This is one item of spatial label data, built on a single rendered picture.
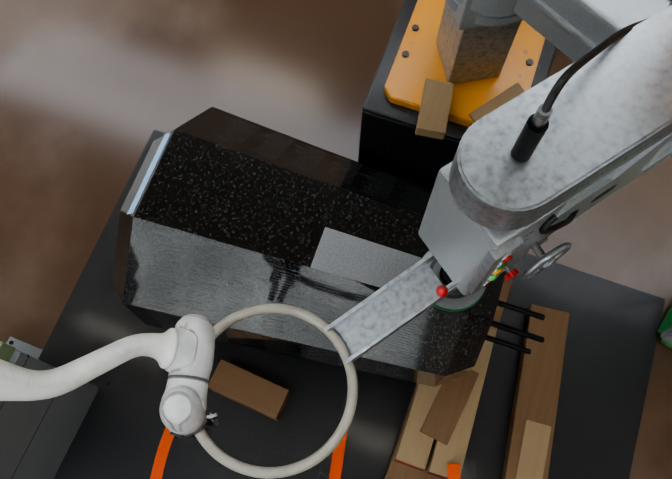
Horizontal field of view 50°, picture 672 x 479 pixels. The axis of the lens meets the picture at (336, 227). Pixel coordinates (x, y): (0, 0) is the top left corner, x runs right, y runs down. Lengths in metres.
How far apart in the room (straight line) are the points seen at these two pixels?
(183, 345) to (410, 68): 1.34
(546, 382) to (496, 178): 1.71
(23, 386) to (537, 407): 1.99
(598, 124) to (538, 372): 1.66
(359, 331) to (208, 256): 0.57
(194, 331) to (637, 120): 1.13
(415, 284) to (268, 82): 1.70
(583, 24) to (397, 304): 0.92
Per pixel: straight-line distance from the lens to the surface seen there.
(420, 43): 2.70
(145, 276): 2.47
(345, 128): 3.38
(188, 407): 1.76
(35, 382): 1.71
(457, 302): 2.23
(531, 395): 3.02
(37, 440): 2.83
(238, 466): 2.04
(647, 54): 1.69
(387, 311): 2.10
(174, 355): 1.81
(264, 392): 2.88
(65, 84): 3.72
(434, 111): 2.50
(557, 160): 1.49
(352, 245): 2.28
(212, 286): 2.39
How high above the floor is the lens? 2.98
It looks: 70 degrees down
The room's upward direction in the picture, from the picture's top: 1 degrees clockwise
